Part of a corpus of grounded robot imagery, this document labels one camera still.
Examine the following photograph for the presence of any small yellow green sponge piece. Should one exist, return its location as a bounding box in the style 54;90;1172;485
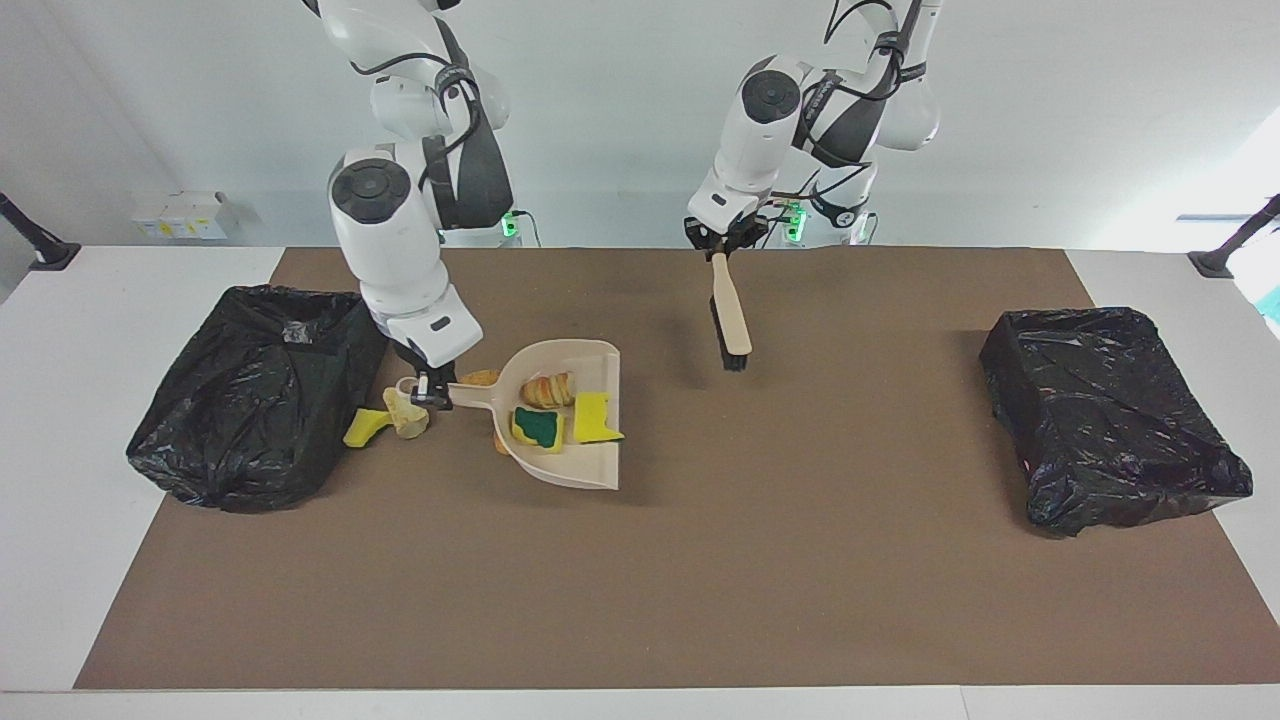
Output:
342;407;394;449

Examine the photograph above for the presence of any black bag lined bin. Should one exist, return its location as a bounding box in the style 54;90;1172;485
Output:
126;285;392;514
978;306;1255;539

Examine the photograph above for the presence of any beige brush with black bristles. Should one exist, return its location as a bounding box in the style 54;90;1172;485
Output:
708;250;753;373

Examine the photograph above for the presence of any brown table mat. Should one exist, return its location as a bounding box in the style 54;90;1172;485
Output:
73;247;1280;691

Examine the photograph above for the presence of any notched yellow sponge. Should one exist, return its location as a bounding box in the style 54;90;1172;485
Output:
572;391;627;445

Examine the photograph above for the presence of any pale beige bread chunk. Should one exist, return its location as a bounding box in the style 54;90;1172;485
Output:
382;386;432;440

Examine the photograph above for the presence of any black stand pole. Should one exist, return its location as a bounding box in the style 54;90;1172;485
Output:
0;192;81;271
1188;195;1280;279

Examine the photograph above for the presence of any beige plastic dustpan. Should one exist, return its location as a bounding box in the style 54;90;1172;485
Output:
397;339;623;492

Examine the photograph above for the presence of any pale striped croissant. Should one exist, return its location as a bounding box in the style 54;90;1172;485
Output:
519;371;578;410

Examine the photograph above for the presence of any wedge shaped yellow sponge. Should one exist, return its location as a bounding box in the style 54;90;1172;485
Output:
510;406;566;454

